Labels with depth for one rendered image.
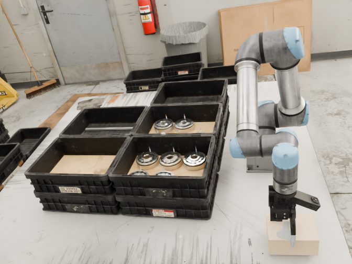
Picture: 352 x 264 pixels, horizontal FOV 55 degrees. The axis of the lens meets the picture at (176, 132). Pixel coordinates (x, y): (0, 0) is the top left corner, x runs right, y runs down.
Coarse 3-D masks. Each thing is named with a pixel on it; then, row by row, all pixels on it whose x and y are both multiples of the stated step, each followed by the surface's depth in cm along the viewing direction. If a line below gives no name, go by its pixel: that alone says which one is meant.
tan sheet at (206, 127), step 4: (196, 124) 179; (200, 124) 178; (204, 124) 178; (208, 124) 177; (212, 124) 177; (152, 128) 183; (196, 128) 175; (204, 128) 174; (208, 128) 174; (212, 128) 173; (152, 132) 179; (172, 132) 176; (176, 132) 176; (192, 132) 173; (196, 132) 172; (204, 132) 171; (208, 132) 171; (212, 132) 170
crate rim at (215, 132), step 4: (172, 104) 181; (176, 104) 180; (180, 104) 179; (184, 104) 179; (188, 104) 178; (192, 104) 177; (196, 104) 176; (200, 104) 176; (204, 104) 175; (208, 104) 175; (212, 104) 174; (216, 104) 174; (220, 104) 172; (148, 108) 181; (220, 108) 169; (220, 112) 166; (144, 116) 174; (216, 116) 163; (220, 116) 165; (140, 120) 171; (216, 120) 159; (140, 124) 168; (216, 124) 156; (136, 128) 165; (216, 128) 153; (136, 132) 163; (216, 132) 153
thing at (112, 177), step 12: (120, 156) 146; (204, 168) 130; (120, 180) 135; (132, 180) 134; (144, 180) 132; (156, 180) 131; (168, 180) 130; (180, 180) 128; (192, 180) 127; (204, 180) 126
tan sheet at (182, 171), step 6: (132, 168) 155; (138, 168) 154; (156, 168) 152; (180, 168) 149; (150, 174) 149; (174, 174) 146; (180, 174) 145; (186, 174) 145; (192, 174) 144; (198, 174) 144
